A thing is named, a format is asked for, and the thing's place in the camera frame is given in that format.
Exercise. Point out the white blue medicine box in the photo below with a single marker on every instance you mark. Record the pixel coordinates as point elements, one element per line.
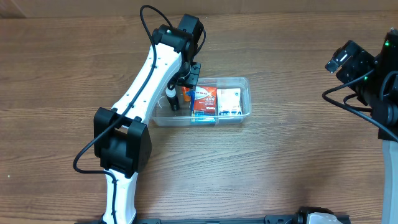
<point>229,102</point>

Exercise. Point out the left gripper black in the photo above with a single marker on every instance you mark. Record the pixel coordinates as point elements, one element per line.
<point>189,78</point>

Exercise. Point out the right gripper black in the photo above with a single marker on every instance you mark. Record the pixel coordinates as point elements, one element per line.
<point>347,66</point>

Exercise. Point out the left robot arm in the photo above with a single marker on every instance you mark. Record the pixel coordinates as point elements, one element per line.
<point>123,141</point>

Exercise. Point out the orange bottle white cap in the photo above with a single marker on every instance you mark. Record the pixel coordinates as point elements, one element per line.
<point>186,94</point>

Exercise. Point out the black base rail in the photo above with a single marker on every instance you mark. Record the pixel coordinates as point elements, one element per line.
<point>304,215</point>

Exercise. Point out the black bottle white cap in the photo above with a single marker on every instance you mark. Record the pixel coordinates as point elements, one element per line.
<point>172,99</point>

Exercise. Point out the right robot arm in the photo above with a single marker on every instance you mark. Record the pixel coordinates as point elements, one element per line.
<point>374,82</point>

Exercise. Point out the clear plastic container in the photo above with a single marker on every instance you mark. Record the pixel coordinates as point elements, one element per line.
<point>164,116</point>

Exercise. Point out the red medicine box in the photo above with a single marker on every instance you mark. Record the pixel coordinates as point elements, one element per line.
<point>205,100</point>

